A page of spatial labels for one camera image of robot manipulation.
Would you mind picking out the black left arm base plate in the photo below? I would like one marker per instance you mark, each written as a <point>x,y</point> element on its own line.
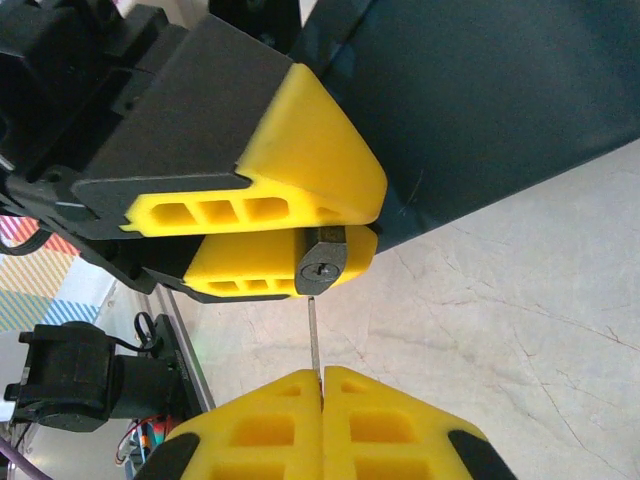
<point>175,360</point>

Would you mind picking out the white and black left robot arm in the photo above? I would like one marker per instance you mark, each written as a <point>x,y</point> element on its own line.
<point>75,375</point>

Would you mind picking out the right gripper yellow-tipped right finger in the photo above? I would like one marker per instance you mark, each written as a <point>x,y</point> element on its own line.
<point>390,430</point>

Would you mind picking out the dark blue rectangular pad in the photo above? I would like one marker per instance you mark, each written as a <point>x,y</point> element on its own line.
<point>475,100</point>

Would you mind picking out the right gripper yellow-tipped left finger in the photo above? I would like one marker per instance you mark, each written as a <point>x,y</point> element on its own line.
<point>250,430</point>

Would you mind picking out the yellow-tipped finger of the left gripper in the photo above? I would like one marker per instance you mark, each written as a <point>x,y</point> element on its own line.
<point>310,150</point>
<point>240,260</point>

